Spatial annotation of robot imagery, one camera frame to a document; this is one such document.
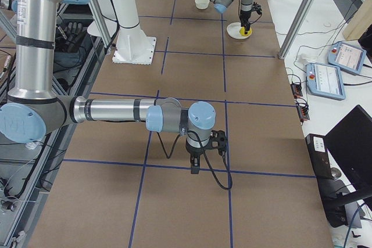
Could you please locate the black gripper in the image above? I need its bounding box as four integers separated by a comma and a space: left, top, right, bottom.
239, 10, 251, 35
186, 145, 205, 174

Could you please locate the yellow lemon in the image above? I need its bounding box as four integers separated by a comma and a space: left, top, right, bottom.
239, 27, 253, 37

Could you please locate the white round plate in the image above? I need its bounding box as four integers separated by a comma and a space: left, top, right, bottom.
227, 22, 251, 40

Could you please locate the white small bowl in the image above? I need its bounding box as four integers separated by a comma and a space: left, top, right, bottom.
194, 0, 210, 10

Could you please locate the upper orange black adapter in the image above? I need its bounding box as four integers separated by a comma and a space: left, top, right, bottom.
290, 82, 303, 99

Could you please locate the orange black adapter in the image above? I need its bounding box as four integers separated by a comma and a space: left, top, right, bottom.
290, 82, 303, 99
296, 103, 310, 123

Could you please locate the near blue teach pendant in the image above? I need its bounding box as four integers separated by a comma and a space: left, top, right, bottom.
306, 63, 346, 100

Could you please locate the blue teach pendant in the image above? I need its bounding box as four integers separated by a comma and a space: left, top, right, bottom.
306, 63, 346, 100
327, 42, 367, 75

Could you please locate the lower orange black adapter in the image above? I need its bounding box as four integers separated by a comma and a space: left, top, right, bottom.
296, 103, 310, 123

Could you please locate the far blue teach pendant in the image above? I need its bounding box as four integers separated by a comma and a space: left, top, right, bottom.
327, 42, 367, 75

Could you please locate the wooden board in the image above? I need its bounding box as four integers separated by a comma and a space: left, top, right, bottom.
342, 0, 371, 40

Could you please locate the black computer box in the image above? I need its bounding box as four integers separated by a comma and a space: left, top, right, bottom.
305, 134, 341, 180

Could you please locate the black laptop monitor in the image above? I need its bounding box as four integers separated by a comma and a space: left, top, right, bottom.
324, 105, 371, 189

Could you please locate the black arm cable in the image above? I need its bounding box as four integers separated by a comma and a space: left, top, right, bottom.
155, 131, 233, 191

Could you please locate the aluminium frame post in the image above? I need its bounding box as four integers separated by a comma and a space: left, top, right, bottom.
278, 0, 314, 60

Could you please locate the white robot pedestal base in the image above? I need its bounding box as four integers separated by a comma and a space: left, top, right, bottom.
103, 0, 157, 66

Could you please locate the aluminium side frame rack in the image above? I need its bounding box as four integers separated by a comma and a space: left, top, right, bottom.
0, 0, 117, 248

